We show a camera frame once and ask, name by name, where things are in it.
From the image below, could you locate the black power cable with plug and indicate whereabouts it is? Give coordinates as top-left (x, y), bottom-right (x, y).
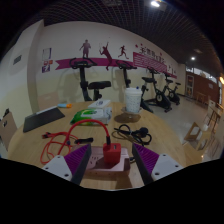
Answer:
top-left (111, 123), bottom-right (153, 148)

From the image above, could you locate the white plastic cup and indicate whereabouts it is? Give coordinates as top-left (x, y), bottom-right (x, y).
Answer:
top-left (124, 86), bottom-right (143, 115)

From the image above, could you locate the small orange and blue item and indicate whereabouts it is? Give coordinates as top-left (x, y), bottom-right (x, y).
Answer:
top-left (57, 102), bottom-right (73, 109)

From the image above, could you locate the wall poster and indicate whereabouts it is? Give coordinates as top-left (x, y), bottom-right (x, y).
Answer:
top-left (41, 47), bottom-right (54, 74)

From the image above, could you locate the green wet wipes pack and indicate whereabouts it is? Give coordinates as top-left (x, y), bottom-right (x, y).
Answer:
top-left (69, 108), bottom-right (113, 127)

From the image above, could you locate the red charger block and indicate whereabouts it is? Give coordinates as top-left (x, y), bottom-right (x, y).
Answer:
top-left (102, 142), bottom-right (122, 164)

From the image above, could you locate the wooden chair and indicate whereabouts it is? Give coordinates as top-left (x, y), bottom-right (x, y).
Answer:
top-left (36, 91), bottom-right (64, 111)
top-left (0, 108), bottom-right (18, 151)

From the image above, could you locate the white flat box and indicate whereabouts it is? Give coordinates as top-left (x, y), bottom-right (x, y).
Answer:
top-left (87, 99), bottom-right (112, 110)

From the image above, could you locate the black exercise bike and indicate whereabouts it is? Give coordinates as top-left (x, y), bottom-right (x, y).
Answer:
top-left (163, 71), bottom-right (182, 106)
top-left (68, 57), bottom-right (112, 102)
top-left (141, 65), bottom-right (173, 113)
top-left (115, 59), bottom-right (154, 114)

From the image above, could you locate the square wooden stool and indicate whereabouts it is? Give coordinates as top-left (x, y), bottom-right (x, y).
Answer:
top-left (182, 141), bottom-right (214, 163)

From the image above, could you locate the magenta sports wall decal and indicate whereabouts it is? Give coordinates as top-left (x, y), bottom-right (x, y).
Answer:
top-left (54, 39), bottom-right (178, 79)

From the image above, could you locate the brown round coaster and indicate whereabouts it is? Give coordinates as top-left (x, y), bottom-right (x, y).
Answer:
top-left (113, 112), bottom-right (142, 124)

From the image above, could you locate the red cable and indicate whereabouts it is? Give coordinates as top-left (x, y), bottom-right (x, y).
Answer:
top-left (39, 118), bottom-right (112, 166)

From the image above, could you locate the group of wooden chairs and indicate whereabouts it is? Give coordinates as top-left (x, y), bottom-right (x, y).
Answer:
top-left (199, 96), bottom-right (224, 161)

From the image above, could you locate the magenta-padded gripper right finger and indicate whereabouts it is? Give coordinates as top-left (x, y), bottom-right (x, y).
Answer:
top-left (131, 142), bottom-right (184, 186)

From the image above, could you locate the small wooden stool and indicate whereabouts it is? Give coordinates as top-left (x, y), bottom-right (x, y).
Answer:
top-left (183, 121), bottom-right (208, 151)

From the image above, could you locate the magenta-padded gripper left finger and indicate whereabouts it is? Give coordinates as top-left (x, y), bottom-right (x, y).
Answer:
top-left (41, 143), bottom-right (93, 186)

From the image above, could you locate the grey wall sign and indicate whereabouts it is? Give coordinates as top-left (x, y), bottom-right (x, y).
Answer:
top-left (12, 54), bottom-right (23, 66)

